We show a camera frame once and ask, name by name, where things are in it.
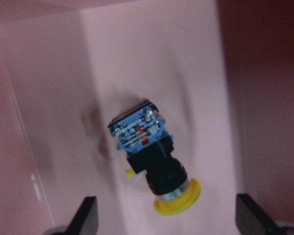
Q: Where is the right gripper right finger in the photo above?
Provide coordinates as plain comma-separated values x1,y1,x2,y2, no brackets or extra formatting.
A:
235,193,280,235

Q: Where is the yellow push button switch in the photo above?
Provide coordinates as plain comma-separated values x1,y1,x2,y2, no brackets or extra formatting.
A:
107,99,201,216

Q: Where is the pink plastic bin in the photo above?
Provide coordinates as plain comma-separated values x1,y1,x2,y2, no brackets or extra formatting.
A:
0,0,294,235

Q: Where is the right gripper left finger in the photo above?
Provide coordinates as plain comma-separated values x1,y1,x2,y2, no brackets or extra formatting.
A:
65,196,98,235

